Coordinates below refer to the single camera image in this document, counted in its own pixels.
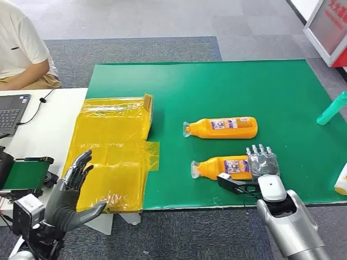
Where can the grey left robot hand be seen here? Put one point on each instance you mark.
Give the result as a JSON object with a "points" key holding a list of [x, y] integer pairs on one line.
{"points": [[63, 208]]}

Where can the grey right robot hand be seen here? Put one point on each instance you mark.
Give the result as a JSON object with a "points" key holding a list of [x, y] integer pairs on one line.
{"points": [[263, 165]]}

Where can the orange bottle with clear cap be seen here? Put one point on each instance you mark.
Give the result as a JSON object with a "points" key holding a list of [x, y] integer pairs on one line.
{"points": [[206, 131], [214, 168]]}

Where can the teal green bottle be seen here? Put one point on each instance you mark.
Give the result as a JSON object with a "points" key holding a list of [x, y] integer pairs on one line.
{"points": [[332, 109]]}

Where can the white and yellow bottle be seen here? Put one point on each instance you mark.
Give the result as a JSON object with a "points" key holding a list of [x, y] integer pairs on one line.
{"points": [[342, 183]]}

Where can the green table mat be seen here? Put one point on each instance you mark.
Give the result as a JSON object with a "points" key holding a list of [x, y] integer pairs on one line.
{"points": [[243, 89]]}

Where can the yellow plastic wrapped box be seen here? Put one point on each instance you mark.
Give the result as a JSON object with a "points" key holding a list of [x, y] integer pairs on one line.
{"points": [[108, 129]]}

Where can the grey laptop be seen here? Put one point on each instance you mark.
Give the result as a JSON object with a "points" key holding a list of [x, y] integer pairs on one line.
{"points": [[10, 113]]}

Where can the white and red sign stand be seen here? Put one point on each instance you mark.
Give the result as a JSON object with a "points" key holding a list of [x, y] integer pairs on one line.
{"points": [[329, 25]]}

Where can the person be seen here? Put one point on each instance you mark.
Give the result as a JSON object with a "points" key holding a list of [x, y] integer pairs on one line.
{"points": [[19, 43]]}

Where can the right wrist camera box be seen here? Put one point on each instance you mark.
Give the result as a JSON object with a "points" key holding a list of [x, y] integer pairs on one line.
{"points": [[236, 186]]}

